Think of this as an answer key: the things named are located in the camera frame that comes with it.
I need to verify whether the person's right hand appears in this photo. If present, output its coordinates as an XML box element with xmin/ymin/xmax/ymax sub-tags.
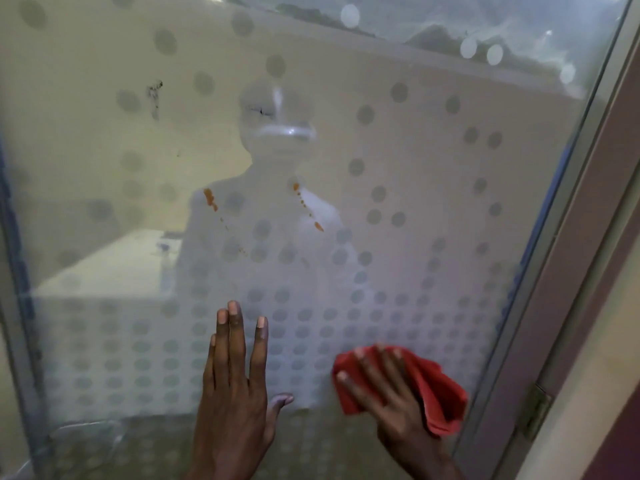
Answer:
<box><xmin>335</xmin><ymin>345</ymin><xmax>451</xmax><ymax>463</ymax></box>

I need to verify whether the person's left hand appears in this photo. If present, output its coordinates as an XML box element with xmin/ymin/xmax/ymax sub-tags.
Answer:
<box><xmin>191</xmin><ymin>301</ymin><xmax>295</xmax><ymax>468</ymax></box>

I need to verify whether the red cleaning cloth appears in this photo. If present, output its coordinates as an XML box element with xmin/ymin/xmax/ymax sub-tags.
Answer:
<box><xmin>332</xmin><ymin>345</ymin><xmax>470</xmax><ymax>438</ymax></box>

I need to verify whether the person's left forearm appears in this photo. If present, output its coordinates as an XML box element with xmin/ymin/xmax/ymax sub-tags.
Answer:
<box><xmin>186</xmin><ymin>465</ymin><xmax>275</xmax><ymax>480</ymax></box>

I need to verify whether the person's right forearm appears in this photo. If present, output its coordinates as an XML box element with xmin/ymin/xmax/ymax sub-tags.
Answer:
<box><xmin>406</xmin><ymin>455</ymin><xmax>467</xmax><ymax>480</ymax></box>

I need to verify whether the white table behind glass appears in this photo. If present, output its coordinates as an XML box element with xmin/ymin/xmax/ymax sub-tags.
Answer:
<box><xmin>30</xmin><ymin>229</ymin><xmax>187</xmax><ymax>301</ymax></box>

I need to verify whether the metal door hinge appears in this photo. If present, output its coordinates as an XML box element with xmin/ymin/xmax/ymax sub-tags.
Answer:
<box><xmin>517</xmin><ymin>384</ymin><xmax>554</xmax><ymax>443</ymax></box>

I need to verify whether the dotted frosted glass door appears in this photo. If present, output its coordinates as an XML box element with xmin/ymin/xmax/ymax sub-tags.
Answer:
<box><xmin>0</xmin><ymin>0</ymin><xmax>634</xmax><ymax>480</ymax></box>

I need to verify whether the grey metal door frame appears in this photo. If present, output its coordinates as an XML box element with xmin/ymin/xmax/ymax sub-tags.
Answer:
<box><xmin>452</xmin><ymin>0</ymin><xmax>640</xmax><ymax>480</ymax></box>

